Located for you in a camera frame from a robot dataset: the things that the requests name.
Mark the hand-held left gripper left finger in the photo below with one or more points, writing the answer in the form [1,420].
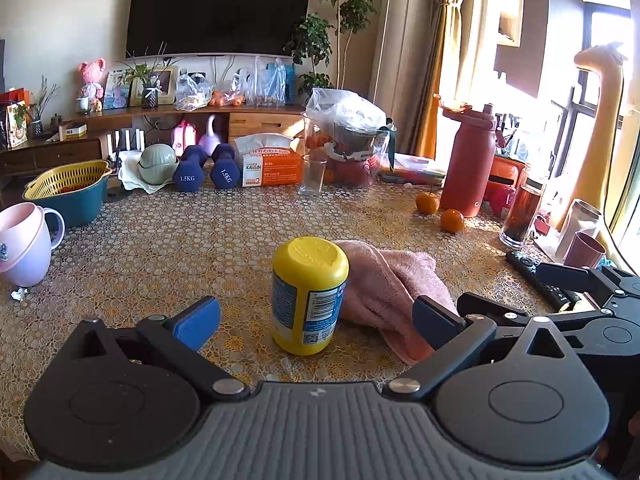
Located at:
[197,323]

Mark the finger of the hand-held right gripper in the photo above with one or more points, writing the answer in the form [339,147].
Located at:
[492,307]
[565,276]

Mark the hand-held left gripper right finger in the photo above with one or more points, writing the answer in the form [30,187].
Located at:
[431,323]

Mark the pink fluffy towel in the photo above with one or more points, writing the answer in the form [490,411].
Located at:
[385,285]

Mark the yellow bottle with blue label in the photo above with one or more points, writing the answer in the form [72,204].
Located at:
[310,272]

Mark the black remote control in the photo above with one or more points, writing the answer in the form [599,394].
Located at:
[535,275]

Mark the dusty pink cup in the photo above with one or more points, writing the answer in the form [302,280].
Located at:
[582,250]

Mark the silver metal cup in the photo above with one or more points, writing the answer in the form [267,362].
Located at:
[577,222]

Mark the glass tumbler of tea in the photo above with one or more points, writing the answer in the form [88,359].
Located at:
[522,215]

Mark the yellow lace tablecloth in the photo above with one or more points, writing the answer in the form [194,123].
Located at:
[150,260]

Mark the orange fruit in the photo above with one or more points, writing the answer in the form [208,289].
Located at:
[452,221]
[427,203]

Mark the yellow giraffe toy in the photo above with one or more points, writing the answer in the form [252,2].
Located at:
[600,135]

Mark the blue dumbbell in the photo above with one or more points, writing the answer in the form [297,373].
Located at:
[225,172]
[189,175]

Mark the red water bottle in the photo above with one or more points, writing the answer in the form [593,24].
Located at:
[467,160]

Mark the stack of colourful books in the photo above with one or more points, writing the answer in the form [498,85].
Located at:
[410,172]

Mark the white cloth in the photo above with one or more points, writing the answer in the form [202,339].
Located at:
[129,175]

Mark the teal plastic basin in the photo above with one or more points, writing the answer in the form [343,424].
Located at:
[75,210]

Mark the red patterned pot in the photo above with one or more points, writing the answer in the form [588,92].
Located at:
[355,172]

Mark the orange tissue pack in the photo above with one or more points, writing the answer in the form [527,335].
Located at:
[270,165]

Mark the crumpled foil wrapper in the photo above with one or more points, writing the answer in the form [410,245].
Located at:
[20,294]

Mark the purple kettlebell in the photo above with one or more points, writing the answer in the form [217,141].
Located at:
[210,140]

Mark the pink small bag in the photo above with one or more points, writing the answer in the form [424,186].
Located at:
[184,137]

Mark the clear drinking glass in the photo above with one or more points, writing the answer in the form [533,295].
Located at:
[312,175]

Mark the pink plastic mug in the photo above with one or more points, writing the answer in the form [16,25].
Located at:
[22,245]

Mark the yellow colander basket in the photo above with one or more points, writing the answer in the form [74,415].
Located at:
[60,180]

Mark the wooden television stand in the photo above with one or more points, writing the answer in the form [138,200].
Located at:
[255,122]

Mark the pile of small oranges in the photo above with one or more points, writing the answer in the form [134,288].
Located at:
[225,100]

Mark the crumpled clear plastic bag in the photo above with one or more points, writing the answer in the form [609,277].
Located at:
[192,92]

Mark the small plant in dark vase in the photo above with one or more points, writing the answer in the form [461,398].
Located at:
[149,96]

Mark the orange curtain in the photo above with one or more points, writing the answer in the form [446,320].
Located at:
[440,70]

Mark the large clear plastic bag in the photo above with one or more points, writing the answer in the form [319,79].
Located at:
[262,85]

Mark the portrait photo print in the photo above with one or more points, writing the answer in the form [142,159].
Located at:
[116,90]

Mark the dried twigs in vase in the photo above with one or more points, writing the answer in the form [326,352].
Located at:
[37,115]

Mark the pink bear figure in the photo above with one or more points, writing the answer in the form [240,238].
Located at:
[92,82]

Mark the patterned gift bag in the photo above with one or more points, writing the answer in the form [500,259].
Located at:
[16,127]

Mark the white standing air conditioner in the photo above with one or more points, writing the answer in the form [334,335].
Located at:
[400,35]

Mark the black flat television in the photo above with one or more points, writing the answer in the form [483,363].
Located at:
[215,10]

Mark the cream photo frame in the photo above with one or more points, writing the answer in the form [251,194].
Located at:
[167,85]

